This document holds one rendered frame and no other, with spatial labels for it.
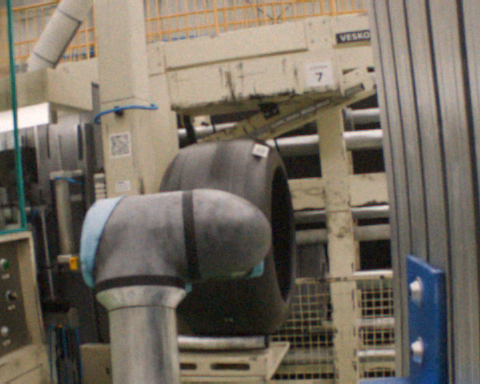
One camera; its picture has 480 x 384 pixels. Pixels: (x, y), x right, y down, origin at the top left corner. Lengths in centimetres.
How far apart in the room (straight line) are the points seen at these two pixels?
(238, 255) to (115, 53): 121
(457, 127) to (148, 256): 48
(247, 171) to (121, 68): 57
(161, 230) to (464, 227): 47
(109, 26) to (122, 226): 123
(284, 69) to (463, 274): 165
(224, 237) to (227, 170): 81
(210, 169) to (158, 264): 85
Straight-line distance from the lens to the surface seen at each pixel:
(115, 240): 68
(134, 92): 175
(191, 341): 164
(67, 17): 229
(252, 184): 145
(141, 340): 67
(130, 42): 179
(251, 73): 191
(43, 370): 182
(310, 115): 199
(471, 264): 26
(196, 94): 195
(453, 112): 27
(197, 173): 150
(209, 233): 67
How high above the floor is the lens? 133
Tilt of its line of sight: 3 degrees down
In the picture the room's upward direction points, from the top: 5 degrees counter-clockwise
